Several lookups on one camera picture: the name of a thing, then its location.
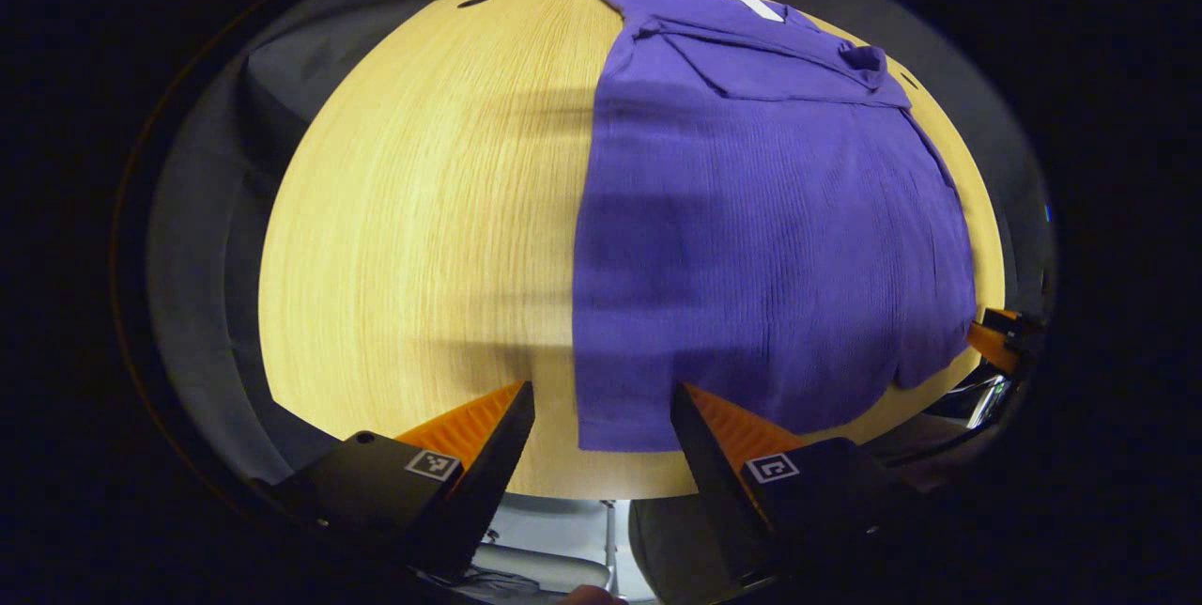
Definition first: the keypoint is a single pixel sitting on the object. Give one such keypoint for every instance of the purple ribbed garment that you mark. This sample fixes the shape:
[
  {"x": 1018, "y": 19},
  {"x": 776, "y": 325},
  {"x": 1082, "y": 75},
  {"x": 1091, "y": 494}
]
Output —
[{"x": 770, "y": 239}]

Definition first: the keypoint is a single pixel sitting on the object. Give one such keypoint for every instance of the dark grey chair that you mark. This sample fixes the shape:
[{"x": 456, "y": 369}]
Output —
[{"x": 676, "y": 549}]

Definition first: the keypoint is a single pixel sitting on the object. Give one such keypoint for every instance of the shiny metal frame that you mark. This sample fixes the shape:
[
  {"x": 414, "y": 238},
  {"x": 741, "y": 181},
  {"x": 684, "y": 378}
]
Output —
[{"x": 986, "y": 398}]

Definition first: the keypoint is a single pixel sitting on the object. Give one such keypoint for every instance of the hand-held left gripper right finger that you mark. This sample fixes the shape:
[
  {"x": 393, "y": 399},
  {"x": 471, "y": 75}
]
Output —
[{"x": 714, "y": 483}]

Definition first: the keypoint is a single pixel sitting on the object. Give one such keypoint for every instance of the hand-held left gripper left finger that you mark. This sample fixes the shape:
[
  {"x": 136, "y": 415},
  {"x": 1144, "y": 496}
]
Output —
[{"x": 488, "y": 483}]

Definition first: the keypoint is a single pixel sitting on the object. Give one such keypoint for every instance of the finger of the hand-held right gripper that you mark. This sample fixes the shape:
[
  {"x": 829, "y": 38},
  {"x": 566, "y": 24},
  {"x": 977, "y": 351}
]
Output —
[{"x": 1005, "y": 337}]

